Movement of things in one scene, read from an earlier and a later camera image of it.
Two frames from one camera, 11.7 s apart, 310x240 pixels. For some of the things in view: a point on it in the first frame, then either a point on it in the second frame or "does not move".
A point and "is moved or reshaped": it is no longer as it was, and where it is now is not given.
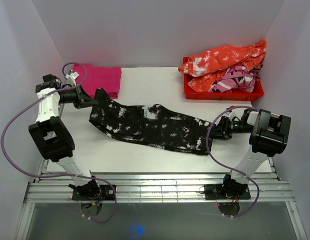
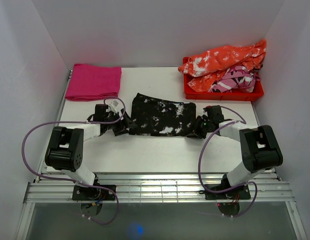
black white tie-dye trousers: x=153 y=125 is moved or reshaped
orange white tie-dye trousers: x=207 y=67 does not move
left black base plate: x=107 y=193 does not move
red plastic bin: x=191 y=94 does not move
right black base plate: x=231 y=190 does not move
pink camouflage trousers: x=237 y=79 does not move
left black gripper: x=83 y=99 → x=122 y=125
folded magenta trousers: x=91 y=77 does not move
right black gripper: x=221 y=130 → x=196 y=130
